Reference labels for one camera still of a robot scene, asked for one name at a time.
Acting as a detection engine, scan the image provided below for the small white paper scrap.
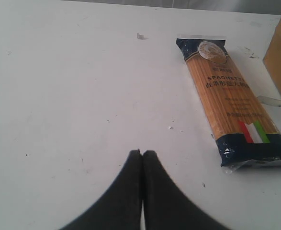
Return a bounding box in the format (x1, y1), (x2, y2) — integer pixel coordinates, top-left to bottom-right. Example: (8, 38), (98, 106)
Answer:
(137, 33), (146, 40)

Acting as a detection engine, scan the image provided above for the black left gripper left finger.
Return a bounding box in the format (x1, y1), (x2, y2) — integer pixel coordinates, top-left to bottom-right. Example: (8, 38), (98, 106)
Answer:
(62, 149), (143, 230)

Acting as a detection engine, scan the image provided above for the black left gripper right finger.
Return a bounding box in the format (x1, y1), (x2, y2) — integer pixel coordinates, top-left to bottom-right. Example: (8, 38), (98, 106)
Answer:
(143, 150), (227, 230)

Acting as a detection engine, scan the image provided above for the spaghetti pasta package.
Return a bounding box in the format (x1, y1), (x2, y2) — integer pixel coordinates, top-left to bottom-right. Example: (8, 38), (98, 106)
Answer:
(176, 35), (281, 171)

